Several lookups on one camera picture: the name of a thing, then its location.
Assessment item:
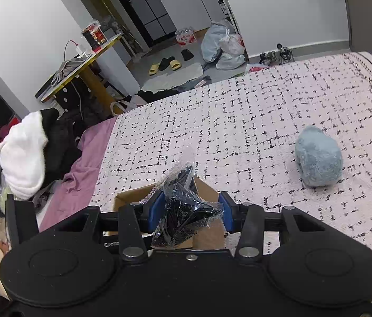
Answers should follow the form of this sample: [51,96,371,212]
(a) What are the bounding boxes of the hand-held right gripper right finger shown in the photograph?
[218,191,338,259]

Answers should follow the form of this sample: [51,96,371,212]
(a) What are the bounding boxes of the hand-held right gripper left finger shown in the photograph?
[41,188,167,261]

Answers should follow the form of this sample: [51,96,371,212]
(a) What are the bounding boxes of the black item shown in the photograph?
[139,145,225,249]

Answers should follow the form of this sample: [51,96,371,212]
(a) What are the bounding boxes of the brown cardboard box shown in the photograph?
[112,176,228,250]

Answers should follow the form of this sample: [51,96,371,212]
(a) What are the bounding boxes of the white fluffy garment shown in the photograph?
[0,110,50,201]

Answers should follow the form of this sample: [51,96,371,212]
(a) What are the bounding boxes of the purple bed sheet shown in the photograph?
[37,117,118,233]

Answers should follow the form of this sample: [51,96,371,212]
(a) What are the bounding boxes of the black clothes pile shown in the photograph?
[40,108,86,184]

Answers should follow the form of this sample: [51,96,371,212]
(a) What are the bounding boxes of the red cloth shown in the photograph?
[0,115,21,142]

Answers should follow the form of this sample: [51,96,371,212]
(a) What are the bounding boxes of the light blue plush toy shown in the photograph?
[294,125,344,188]

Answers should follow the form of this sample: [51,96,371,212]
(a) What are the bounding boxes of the beige tote bag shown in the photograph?
[110,98,141,117]

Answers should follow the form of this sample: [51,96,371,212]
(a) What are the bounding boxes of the white floor mat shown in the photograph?
[140,63,204,92]

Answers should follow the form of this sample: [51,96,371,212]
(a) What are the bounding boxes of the pale grey plastic bag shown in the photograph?
[215,53,246,71]

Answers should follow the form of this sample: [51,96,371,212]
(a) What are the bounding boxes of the grey cloth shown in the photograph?
[51,60,89,86]

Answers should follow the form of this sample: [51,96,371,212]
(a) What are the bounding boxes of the round white yellow-legged table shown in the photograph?
[34,33,124,114]

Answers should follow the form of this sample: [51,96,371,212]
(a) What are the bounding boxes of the white plastic bag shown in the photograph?
[219,33,245,55]

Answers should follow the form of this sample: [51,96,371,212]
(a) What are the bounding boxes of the grey-blue plastic bag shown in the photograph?
[200,20,237,63]

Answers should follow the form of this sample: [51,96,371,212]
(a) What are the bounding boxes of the pack of water bottles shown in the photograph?
[175,26,197,45]

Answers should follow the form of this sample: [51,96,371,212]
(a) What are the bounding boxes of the red and black box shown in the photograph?
[81,22,106,49]

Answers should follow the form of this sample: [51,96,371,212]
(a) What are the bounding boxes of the black panelled door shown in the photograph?
[111,0,177,46]

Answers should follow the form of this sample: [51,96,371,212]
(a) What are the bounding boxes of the white cabinet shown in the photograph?
[159,0,230,32]

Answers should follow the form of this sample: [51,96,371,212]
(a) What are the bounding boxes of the white charger with cable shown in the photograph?
[63,40,89,60]

